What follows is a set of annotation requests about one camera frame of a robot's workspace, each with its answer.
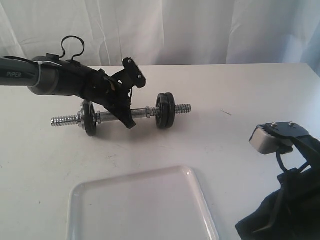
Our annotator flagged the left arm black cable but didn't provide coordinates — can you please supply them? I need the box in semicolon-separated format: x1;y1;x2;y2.
60;35;86;61

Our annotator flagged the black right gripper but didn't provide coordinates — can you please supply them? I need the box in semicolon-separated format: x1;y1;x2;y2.
235;167;320;240

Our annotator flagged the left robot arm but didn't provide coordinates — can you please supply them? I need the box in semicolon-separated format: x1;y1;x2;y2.
0;55;136;129

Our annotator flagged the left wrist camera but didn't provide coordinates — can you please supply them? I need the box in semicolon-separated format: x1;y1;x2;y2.
112;57;146;89

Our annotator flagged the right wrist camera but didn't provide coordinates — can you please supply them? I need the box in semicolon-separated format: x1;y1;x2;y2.
249;121;309;155

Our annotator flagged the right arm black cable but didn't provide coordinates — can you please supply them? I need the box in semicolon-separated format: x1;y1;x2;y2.
275;150;293;173

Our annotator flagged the black weight plate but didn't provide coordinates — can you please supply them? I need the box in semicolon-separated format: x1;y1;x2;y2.
80;100;97;137
155;93;169;129
165;92;176;129

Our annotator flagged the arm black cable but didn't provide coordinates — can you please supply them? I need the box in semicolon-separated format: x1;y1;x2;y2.
60;35;86;61
275;150;293;173

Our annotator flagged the white backdrop curtain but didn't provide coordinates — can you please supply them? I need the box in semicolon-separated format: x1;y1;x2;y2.
0;0;320;72

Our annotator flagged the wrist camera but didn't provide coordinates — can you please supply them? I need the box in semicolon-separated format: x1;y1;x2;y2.
249;121;309;155
112;57;146;89

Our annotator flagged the white plastic tray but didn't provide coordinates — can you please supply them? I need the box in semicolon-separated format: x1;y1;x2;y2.
66;165;220;240

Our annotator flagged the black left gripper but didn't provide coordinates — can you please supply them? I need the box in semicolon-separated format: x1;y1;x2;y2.
79;69;137;129

